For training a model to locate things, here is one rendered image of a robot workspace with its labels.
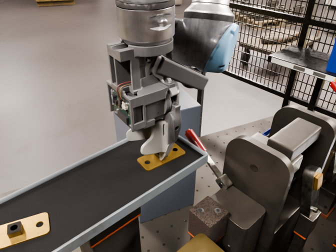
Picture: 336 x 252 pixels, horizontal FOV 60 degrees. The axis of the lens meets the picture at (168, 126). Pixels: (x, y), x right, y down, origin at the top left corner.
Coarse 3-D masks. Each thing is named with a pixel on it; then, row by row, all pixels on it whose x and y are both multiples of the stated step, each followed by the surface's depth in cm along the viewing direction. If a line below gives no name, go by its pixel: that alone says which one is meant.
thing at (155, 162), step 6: (174, 144) 55; (180, 150) 53; (144, 156) 52; (150, 156) 52; (156, 156) 52; (168, 156) 52; (174, 156) 52; (138, 162) 51; (144, 162) 51; (150, 162) 51; (156, 162) 51; (162, 162) 51; (144, 168) 49; (150, 168) 49
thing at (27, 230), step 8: (32, 216) 41; (40, 216) 41; (8, 224) 39; (16, 224) 39; (24, 224) 40; (32, 224) 40; (48, 224) 40; (0, 232) 39; (8, 232) 38; (16, 232) 38; (24, 232) 39; (32, 232) 39; (40, 232) 39; (48, 232) 39; (0, 240) 38; (8, 240) 38; (16, 240) 38; (24, 240) 38; (0, 248) 37
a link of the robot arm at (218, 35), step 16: (192, 0) 66; (208, 0) 63; (224, 0) 64; (192, 16) 64; (208, 16) 62; (224, 16) 63; (176, 32) 66; (192, 32) 65; (208, 32) 64; (224, 32) 63; (176, 48) 67; (192, 48) 65; (208, 48) 64; (224, 48) 63; (192, 64) 68; (208, 64) 66; (224, 64) 66
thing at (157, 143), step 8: (160, 120) 44; (152, 128) 44; (160, 128) 45; (152, 136) 45; (160, 136) 46; (144, 144) 45; (152, 144) 46; (160, 144) 47; (168, 144) 46; (144, 152) 45; (152, 152) 46; (160, 152) 50; (168, 152) 49
